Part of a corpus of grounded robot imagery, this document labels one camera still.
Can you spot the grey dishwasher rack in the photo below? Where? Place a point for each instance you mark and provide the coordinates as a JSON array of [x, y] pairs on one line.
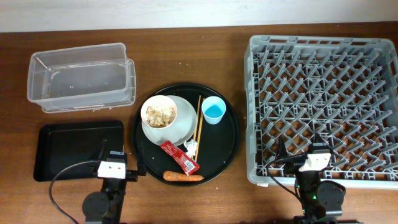
[[344, 89]]

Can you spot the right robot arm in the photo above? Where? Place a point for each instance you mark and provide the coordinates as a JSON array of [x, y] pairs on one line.
[[321, 200]]

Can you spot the clear plastic bin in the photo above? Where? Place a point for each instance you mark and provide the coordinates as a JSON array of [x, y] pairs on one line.
[[82, 78]]

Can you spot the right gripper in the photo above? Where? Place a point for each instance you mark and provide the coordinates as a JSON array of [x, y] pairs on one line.
[[291, 165]]

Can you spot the black rectangular tray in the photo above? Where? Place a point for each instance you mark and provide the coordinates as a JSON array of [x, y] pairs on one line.
[[62, 145]]

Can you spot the white napkin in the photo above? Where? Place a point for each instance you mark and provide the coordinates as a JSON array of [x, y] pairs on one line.
[[191, 147]]

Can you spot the red snack wrapper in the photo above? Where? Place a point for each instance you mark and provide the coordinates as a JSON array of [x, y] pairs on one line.
[[188, 165]]

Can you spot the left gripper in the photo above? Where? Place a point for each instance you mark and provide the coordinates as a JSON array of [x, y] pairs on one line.
[[132, 177]]

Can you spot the food scraps and rice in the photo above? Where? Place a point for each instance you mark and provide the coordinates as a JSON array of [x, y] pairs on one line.
[[160, 116]]

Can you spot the round black serving tray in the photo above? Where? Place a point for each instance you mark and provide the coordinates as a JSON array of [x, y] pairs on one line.
[[218, 145]]

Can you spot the wooden chopstick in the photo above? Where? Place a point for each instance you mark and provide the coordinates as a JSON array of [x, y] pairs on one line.
[[199, 130], [198, 112]]

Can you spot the orange carrot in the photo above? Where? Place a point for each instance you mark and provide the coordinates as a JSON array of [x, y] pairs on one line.
[[178, 177]]

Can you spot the grey plate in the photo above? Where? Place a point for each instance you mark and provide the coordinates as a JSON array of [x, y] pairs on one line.
[[180, 130]]

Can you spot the light blue cup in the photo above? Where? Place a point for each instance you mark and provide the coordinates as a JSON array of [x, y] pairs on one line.
[[213, 109]]

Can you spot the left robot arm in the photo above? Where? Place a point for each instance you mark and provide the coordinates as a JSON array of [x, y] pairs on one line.
[[105, 205]]

